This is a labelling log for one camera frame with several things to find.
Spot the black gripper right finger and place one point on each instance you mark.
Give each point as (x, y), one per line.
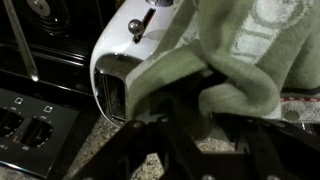
(286, 153)

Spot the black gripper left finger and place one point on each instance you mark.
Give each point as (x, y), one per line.
(113, 156)

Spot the green patterned towel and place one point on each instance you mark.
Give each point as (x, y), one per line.
(233, 73)

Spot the black electric stove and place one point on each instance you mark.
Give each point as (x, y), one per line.
(40, 133)

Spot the white chrome toaster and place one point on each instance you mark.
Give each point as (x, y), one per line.
(116, 36)

